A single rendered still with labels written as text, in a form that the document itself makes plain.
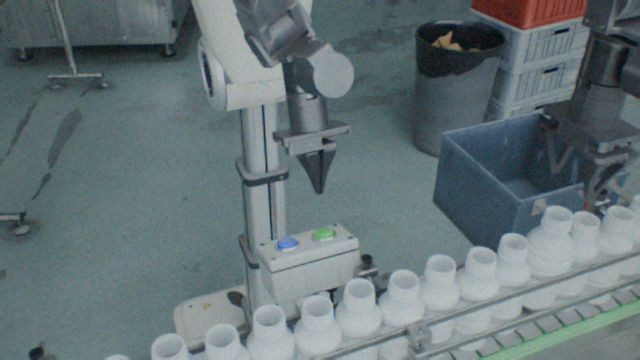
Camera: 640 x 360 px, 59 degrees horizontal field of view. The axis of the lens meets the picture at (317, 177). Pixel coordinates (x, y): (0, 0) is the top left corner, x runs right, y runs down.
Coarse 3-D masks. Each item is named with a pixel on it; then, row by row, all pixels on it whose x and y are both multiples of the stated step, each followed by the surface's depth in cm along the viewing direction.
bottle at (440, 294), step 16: (432, 256) 75; (448, 256) 75; (432, 272) 73; (448, 272) 73; (432, 288) 75; (448, 288) 75; (432, 304) 75; (448, 304) 74; (432, 336) 78; (448, 336) 79
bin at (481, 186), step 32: (480, 128) 148; (512, 128) 152; (448, 160) 144; (480, 160) 154; (512, 160) 159; (544, 160) 155; (576, 160) 144; (448, 192) 147; (480, 192) 134; (512, 192) 159; (544, 192) 158; (576, 192) 127; (608, 192) 131; (480, 224) 137; (512, 224) 125
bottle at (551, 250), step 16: (560, 208) 79; (544, 224) 78; (560, 224) 76; (528, 240) 80; (544, 240) 78; (560, 240) 78; (528, 256) 80; (544, 256) 78; (560, 256) 78; (544, 272) 80; (560, 272) 79; (544, 288) 81; (528, 304) 84; (544, 304) 83
